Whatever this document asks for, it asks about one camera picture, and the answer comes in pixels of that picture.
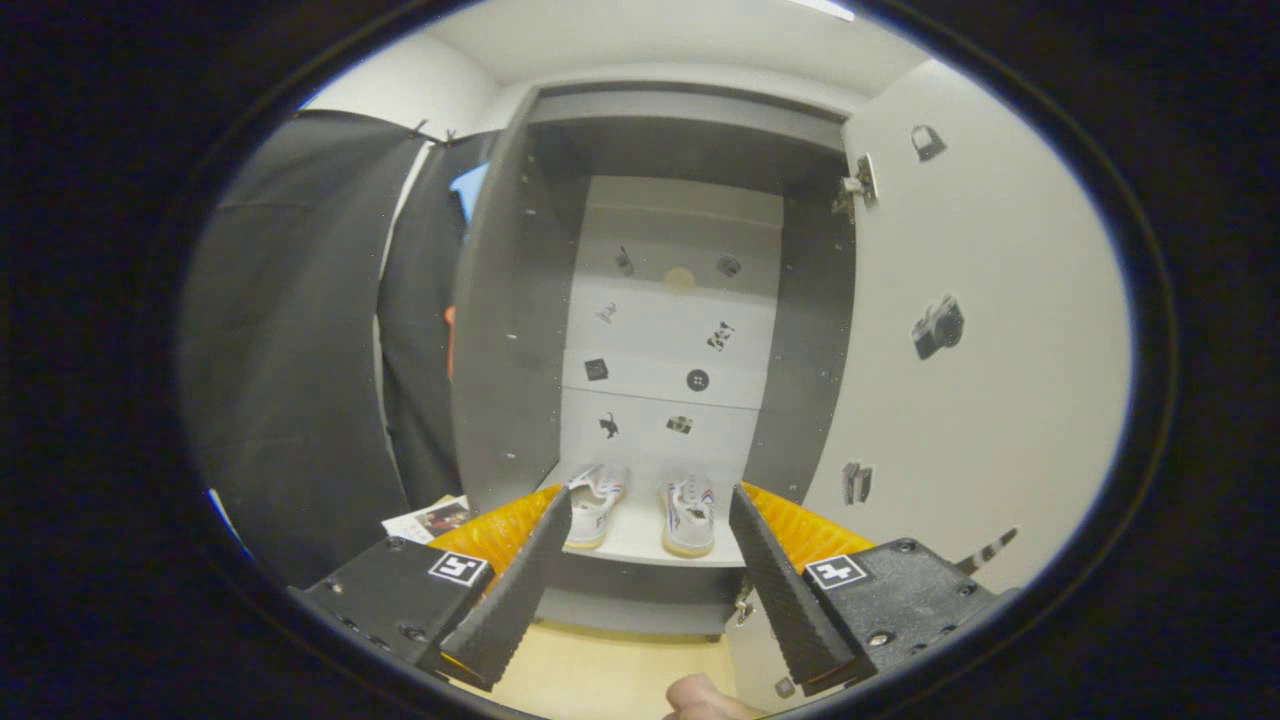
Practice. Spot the ceiling light panel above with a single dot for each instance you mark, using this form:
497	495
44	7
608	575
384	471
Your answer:
825	8

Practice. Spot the white book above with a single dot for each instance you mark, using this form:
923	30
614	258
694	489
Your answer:
430	520

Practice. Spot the white canvas shoe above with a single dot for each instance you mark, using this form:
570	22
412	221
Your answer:
595	505
688	520

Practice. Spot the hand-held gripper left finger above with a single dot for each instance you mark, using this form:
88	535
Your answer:
515	600

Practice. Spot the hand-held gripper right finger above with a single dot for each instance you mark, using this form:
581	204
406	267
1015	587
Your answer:
780	590

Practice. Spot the grey shoe cabinet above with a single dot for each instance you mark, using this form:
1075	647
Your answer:
510	330

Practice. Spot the light grey shoe cabinet door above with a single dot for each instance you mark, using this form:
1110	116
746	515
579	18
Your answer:
1000	400

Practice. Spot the metal door hinge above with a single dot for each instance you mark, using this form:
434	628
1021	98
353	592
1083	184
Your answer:
743	605
862	185

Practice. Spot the black backdrop cloth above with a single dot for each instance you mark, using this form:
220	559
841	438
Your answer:
290	350

